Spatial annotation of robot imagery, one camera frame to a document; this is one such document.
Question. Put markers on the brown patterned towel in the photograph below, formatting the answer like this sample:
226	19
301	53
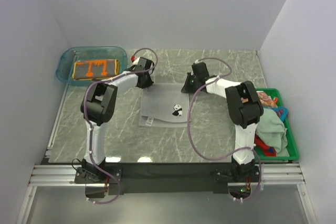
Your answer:
266	100

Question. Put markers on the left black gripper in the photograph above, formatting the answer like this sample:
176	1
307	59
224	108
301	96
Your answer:
148	84

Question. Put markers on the red and blue cloth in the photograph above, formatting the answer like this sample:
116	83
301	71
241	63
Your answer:
265	148

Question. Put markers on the green plastic tray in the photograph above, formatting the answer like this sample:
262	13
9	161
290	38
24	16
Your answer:
274	139

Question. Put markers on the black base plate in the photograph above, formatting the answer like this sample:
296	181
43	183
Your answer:
132	178

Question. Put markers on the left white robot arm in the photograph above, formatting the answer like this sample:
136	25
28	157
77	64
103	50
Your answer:
98	107

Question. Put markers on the aluminium rail frame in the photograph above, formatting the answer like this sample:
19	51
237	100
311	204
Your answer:
64	175

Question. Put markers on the orange and grey towel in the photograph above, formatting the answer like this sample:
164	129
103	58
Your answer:
95	69

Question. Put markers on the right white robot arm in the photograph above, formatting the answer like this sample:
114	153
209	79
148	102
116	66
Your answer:
244	108

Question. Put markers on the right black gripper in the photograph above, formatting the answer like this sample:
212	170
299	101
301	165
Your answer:
186	88

